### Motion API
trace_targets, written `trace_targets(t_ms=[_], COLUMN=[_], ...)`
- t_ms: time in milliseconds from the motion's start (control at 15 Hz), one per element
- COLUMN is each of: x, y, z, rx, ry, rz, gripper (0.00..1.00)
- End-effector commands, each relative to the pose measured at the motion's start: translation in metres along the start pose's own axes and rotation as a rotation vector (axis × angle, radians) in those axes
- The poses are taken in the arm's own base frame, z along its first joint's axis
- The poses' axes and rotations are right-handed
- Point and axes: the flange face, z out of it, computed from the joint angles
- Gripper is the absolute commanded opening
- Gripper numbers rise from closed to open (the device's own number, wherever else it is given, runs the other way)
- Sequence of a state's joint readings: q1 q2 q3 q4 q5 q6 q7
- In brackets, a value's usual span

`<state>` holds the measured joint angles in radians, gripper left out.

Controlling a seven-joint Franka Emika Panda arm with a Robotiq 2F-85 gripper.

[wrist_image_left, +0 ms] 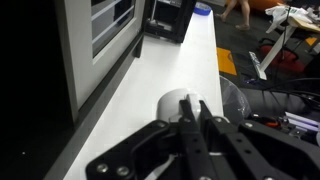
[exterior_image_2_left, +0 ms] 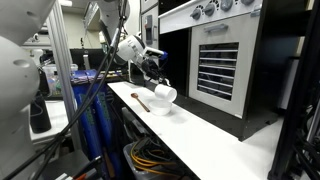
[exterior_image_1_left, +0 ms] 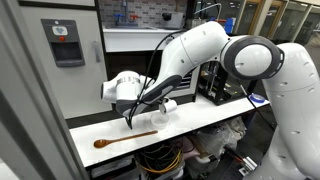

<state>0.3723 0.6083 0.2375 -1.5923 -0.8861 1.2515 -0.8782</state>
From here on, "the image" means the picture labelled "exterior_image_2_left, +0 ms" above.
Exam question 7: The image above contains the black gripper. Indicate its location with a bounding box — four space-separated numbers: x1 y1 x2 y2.
141 58 171 86

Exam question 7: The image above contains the white plastic cup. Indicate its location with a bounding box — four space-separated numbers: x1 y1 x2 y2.
154 83 178 103

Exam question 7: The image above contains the wooden spoon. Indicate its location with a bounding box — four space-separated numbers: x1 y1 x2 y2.
130 92 151 113

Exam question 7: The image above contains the blue cardboard box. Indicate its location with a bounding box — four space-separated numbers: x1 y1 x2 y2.
71 69 104 168
88 69 124 180

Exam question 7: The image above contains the black computer monitor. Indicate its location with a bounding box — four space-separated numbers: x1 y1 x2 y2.
69 48 108 72

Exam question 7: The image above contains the white vented oven door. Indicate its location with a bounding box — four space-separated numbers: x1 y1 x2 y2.
188 13 261 118

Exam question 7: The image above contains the white toy kitchen unit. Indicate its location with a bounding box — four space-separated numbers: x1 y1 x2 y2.
139 0 320 141

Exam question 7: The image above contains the white side table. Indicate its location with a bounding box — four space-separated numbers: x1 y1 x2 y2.
29 99 73 146

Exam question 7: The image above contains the clear plastic container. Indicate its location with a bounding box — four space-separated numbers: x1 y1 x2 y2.
42 63 79 98

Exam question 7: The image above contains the ceiling light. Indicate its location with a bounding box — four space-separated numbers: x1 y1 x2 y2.
58 0 74 8

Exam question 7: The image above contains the black bottle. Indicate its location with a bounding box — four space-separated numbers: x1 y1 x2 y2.
29 91 53 134

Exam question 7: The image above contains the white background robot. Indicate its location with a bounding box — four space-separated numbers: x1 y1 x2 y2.
23 33 44 64

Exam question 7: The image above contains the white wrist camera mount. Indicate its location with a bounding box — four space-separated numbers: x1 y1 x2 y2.
144 46 166 58

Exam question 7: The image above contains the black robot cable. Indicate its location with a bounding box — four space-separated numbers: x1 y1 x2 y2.
0 0 131 180

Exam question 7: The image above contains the grey oven door handle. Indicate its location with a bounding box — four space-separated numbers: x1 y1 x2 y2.
203 23 239 34

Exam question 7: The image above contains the yellow cable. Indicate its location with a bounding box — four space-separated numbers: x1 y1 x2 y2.
129 139 178 178

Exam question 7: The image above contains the clear plastic cable bin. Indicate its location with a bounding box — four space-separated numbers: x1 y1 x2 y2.
122 138 188 180

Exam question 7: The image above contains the grey aluminium post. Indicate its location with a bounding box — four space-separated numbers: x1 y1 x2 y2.
46 0 83 151

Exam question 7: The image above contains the black red handled tool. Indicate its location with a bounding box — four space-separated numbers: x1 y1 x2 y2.
54 154 104 180

